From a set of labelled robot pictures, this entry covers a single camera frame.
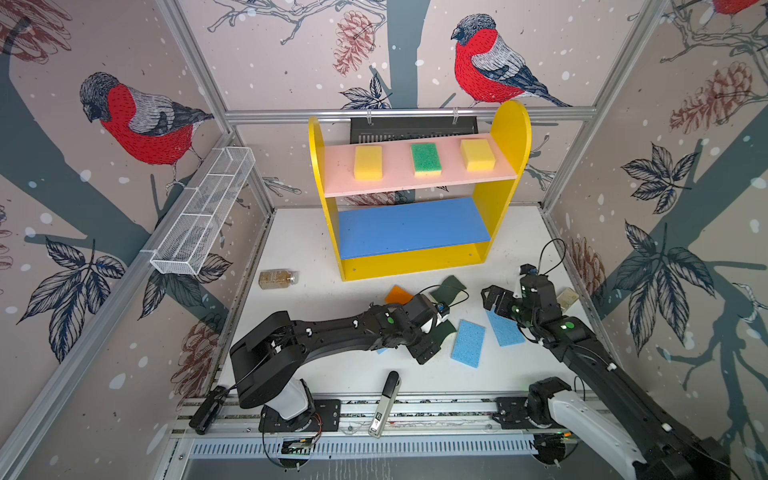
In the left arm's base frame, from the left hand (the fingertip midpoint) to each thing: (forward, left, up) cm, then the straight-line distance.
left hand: (429, 340), depth 80 cm
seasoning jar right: (+13, -44, -2) cm, 46 cm away
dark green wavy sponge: (+19, -9, -8) cm, 23 cm away
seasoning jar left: (+21, +47, -2) cm, 52 cm away
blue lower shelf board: (+35, +5, +7) cm, 36 cm away
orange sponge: (+17, +8, -6) cm, 19 cm away
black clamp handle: (-15, +56, -4) cm, 58 cm away
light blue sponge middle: (+1, -12, -6) cm, 14 cm away
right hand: (+9, -18, +5) cm, 21 cm away
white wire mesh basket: (+13, +61, +24) cm, 67 cm away
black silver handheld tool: (-16, +12, -3) cm, 20 cm away
